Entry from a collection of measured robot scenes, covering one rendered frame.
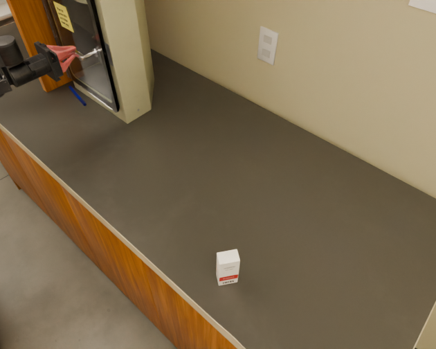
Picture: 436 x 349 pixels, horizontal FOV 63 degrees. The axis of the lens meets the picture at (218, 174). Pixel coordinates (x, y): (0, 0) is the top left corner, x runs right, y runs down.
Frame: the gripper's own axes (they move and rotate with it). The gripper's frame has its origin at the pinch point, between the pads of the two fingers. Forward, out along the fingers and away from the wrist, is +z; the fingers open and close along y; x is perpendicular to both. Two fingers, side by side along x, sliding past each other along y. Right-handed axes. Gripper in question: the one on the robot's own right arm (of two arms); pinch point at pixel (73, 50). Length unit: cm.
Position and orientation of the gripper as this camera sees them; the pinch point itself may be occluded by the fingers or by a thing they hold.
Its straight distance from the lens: 120.9
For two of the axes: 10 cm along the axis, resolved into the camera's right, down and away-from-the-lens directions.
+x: -7.4, -5.1, 4.4
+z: 6.7, -5.5, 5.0
